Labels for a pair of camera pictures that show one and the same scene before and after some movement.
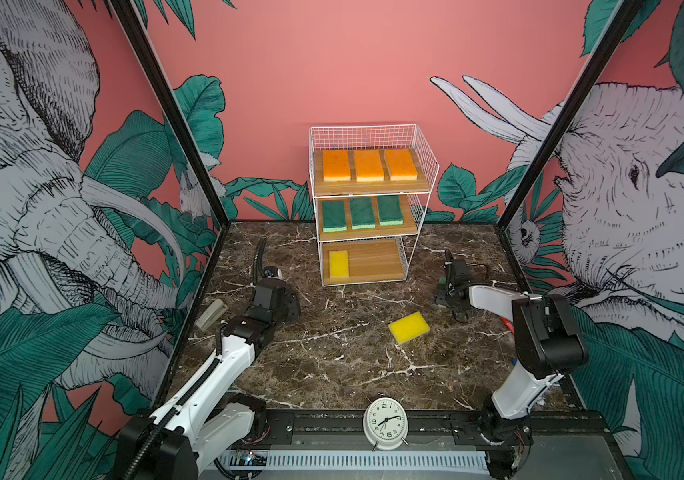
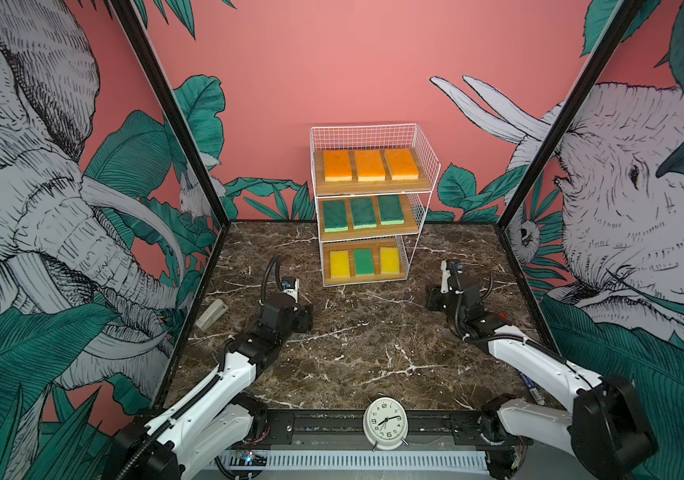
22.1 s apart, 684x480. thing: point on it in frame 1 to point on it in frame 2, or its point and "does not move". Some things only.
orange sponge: (336, 166) does not move
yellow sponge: (409, 328) to (390, 260)
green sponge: (334, 215) does not move
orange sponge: (400, 164) does not move
